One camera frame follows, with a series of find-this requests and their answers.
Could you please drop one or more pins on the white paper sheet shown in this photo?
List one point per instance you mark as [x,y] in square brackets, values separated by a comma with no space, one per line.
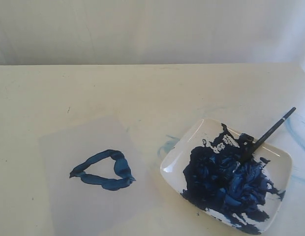
[96,178]

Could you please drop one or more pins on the white square paint plate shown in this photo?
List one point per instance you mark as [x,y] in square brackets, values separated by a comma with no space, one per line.
[206,169]

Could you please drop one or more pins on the black paintbrush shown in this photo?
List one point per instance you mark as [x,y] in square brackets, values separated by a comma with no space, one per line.
[247,155]

